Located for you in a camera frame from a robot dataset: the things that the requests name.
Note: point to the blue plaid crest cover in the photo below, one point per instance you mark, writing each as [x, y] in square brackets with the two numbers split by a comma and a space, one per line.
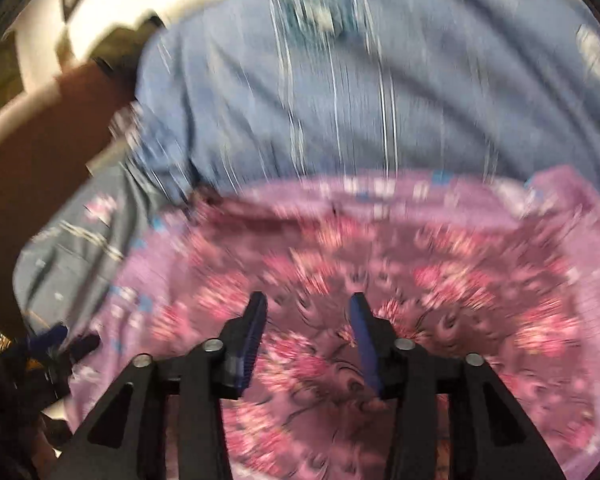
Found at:
[380, 85]

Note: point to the person's left forearm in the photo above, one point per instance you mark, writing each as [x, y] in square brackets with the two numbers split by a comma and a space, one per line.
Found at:
[42, 447]

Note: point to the purple floral bedsheet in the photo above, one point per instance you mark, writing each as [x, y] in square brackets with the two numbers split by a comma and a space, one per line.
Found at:
[130, 285]

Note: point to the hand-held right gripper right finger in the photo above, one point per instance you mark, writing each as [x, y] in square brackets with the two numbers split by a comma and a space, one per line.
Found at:
[365, 345]

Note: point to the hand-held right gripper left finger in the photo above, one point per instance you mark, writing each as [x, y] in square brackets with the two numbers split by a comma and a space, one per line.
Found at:
[250, 345]

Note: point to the wooden door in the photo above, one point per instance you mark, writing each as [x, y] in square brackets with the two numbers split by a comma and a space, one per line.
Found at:
[0, 80]

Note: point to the crumpled grey purple cloth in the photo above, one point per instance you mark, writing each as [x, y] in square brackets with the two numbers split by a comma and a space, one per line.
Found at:
[127, 125]

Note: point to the grey striped floral sheet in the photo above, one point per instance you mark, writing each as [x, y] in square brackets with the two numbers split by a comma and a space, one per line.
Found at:
[80, 240]

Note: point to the maroon floral garment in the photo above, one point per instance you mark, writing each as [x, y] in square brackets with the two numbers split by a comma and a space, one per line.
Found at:
[305, 270]

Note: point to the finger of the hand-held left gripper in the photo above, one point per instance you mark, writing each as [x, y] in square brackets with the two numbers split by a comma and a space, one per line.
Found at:
[85, 347]
[47, 342]

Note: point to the olive green cloth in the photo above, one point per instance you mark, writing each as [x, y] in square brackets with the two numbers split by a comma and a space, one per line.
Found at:
[125, 45]

